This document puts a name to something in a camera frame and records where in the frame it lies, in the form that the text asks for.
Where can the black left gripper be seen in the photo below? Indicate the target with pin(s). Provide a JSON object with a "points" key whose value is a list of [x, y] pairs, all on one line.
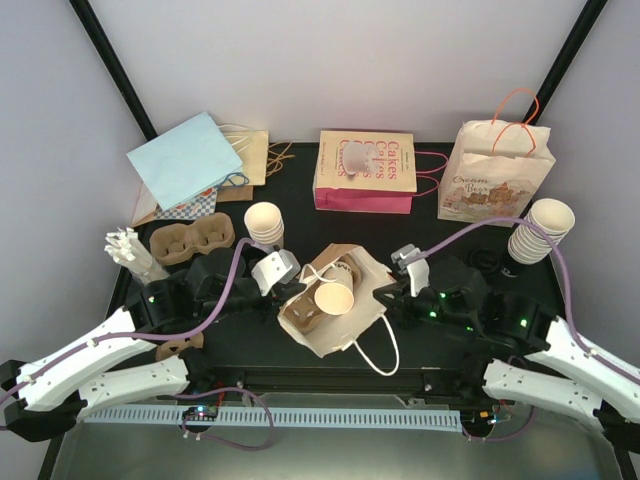
{"points": [[271, 305]]}

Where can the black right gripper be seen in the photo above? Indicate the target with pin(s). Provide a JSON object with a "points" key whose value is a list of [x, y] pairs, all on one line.
{"points": [[399, 306]]}

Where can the kraft bag with white handles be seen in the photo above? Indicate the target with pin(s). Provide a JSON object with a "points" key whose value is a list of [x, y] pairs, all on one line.
{"points": [[339, 333]]}

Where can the single white paper cup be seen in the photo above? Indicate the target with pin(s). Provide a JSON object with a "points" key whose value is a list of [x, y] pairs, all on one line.
{"points": [[335, 293]]}

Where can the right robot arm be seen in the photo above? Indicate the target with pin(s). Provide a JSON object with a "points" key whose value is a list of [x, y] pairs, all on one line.
{"points": [[517, 350]]}

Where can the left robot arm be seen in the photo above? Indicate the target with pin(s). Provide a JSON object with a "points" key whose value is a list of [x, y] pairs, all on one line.
{"points": [[152, 346]]}

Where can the two-cup pulp carrier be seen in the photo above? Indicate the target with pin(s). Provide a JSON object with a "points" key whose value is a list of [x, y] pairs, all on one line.
{"points": [[177, 243]]}

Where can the left stack of paper cups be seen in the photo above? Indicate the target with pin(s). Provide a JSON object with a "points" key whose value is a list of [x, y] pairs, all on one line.
{"points": [[265, 224]]}

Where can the stack of paper cups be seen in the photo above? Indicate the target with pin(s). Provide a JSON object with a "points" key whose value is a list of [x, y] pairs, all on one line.
{"points": [[265, 224], [547, 222]]}

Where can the light blue paper bag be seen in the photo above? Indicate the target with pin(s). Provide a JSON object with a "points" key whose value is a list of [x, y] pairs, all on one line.
{"points": [[187, 160]]}

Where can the pink cakes paper bag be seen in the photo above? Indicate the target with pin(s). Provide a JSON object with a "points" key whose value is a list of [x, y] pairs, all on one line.
{"points": [[369, 172]]}

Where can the small circuit board left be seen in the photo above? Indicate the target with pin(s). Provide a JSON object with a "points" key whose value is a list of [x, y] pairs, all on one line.
{"points": [[200, 413]]}

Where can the small circuit board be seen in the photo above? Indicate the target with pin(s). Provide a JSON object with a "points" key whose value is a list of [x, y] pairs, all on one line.
{"points": [[487, 417], [200, 413]]}

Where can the right stack of paper cups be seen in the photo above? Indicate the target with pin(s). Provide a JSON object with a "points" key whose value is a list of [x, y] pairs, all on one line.
{"points": [[547, 222]]}

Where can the yellow flat paper bag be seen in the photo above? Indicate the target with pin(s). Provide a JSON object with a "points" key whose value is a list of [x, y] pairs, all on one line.
{"points": [[252, 147]]}

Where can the small circuit board right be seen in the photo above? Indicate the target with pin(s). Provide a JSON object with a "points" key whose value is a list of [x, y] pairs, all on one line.
{"points": [[487, 417]]}

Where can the cream bear paper bag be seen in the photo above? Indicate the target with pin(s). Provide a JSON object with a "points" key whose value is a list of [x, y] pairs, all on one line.
{"points": [[495, 167]]}

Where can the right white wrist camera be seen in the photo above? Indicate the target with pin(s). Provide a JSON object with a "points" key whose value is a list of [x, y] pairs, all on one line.
{"points": [[417, 269]]}

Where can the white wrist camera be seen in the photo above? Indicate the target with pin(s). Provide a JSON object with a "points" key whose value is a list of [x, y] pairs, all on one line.
{"points": [[417, 269], [280, 266]]}

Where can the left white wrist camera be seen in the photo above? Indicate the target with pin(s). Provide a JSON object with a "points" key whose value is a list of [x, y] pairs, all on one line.
{"points": [[280, 266]]}

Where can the black front rail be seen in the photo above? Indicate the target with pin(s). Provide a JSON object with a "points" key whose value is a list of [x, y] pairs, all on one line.
{"points": [[441, 385]]}

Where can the light blue cable duct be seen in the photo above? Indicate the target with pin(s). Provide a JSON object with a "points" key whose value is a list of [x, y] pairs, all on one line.
{"points": [[392, 419]]}

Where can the left black frame post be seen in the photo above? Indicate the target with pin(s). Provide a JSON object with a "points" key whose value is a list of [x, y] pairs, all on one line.
{"points": [[98, 37]]}

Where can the black frame post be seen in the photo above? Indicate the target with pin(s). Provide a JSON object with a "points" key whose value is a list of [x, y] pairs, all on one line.
{"points": [[579, 32], [98, 37]]}

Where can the right black frame post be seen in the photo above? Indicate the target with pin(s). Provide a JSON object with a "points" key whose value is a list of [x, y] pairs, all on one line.
{"points": [[579, 32]]}

